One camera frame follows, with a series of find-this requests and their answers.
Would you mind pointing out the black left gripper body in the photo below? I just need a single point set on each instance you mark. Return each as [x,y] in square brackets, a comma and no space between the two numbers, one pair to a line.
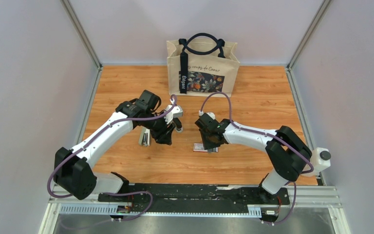
[157,126]

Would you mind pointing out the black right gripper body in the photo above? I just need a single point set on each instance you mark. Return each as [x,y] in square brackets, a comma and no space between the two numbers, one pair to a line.
[208,143]

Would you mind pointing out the grey and black stapler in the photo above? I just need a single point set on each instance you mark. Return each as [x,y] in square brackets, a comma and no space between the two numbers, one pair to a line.
[178,125]

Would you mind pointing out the small grey-green stapler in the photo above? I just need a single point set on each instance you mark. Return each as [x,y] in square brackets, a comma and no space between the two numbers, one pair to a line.
[145,137]

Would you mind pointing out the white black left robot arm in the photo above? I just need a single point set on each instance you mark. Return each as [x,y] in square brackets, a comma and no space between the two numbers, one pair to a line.
[73,168]

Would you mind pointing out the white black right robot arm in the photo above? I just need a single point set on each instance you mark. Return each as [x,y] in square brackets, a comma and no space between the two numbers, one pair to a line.
[288,154]

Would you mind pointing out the red white staple box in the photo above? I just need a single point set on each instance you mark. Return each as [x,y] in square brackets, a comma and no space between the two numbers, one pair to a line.
[199,147]

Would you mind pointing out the beige floral tote bag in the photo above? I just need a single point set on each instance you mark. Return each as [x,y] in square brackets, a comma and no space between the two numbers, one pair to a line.
[201,65]

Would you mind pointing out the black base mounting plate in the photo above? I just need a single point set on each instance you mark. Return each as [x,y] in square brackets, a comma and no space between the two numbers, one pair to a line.
[197,198]

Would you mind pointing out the white box with black knob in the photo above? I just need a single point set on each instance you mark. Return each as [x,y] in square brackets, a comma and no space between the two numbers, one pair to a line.
[320,160]

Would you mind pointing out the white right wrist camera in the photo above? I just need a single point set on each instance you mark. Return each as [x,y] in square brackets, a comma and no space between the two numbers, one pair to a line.
[203,114]

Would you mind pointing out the aluminium frame rail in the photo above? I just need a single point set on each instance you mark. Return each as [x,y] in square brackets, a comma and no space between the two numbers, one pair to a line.
[300,197]

